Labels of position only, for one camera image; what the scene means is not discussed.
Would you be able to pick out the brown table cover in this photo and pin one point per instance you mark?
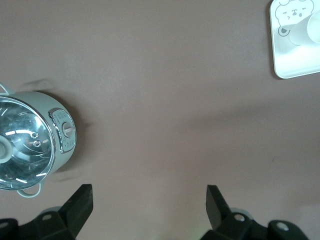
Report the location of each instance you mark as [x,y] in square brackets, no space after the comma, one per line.
[160,100]

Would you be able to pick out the glass pot lid with knob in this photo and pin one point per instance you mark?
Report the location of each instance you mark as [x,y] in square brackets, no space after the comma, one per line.
[25,140]

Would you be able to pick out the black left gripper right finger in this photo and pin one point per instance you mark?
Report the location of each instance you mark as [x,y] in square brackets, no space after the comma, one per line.
[216,207]

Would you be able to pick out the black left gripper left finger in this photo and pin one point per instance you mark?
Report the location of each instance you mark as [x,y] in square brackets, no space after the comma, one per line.
[80,202]

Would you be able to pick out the pale green electric cooking pot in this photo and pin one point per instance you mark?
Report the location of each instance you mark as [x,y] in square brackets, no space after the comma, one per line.
[42,102]

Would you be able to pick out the white plastic cup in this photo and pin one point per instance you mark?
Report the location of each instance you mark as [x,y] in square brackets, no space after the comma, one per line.
[302,30]

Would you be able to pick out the cream tray with bear print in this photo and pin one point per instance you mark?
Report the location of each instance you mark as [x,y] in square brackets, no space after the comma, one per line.
[282,62]

